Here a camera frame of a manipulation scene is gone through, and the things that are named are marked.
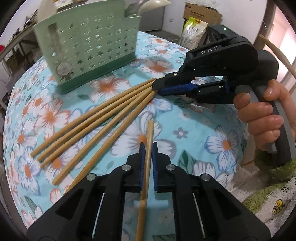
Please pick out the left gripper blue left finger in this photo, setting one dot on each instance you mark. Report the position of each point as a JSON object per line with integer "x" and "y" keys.
{"x": 93, "y": 208}

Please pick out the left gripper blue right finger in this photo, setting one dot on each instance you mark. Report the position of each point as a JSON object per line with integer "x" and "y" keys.
{"x": 203, "y": 208}

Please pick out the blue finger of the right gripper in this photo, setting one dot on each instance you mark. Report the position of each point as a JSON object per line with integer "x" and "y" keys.
{"x": 178, "y": 89}
{"x": 178, "y": 78}

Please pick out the bamboo chopstick five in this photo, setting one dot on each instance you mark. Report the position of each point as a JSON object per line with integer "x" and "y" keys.
{"x": 126, "y": 121}

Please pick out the bamboo chopstick six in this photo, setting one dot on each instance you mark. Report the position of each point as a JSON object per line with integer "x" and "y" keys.
{"x": 144, "y": 193}

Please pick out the bamboo chopstick two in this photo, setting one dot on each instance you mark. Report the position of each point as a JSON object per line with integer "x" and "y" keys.
{"x": 89, "y": 117}

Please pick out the cream plastic ladle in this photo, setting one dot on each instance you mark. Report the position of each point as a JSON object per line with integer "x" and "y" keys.
{"x": 151, "y": 5}

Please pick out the bamboo chopstick four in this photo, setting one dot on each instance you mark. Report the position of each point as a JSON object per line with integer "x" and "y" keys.
{"x": 119, "y": 112}

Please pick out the bamboo chopstick three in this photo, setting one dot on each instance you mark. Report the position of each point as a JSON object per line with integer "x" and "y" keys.
{"x": 61, "y": 144}

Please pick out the green fuzzy sleeve forearm right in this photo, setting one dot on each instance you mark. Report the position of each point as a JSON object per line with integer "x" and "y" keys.
{"x": 266, "y": 189}

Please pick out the person's right hand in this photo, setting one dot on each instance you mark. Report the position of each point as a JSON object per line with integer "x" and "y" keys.
{"x": 262, "y": 123}

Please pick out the wooden chair backrest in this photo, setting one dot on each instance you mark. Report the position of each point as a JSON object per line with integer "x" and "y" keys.
{"x": 279, "y": 55}

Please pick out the yellow green rice bag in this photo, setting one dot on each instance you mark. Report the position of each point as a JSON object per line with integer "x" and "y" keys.
{"x": 193, "y": 31}

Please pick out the silver refrigerator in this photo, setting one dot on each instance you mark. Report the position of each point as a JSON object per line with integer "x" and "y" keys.
{"x": 152, "y": 20}

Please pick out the green star-holed utensil caddy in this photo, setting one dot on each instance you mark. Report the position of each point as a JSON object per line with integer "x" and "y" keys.
{"x": 87, "y": 41}

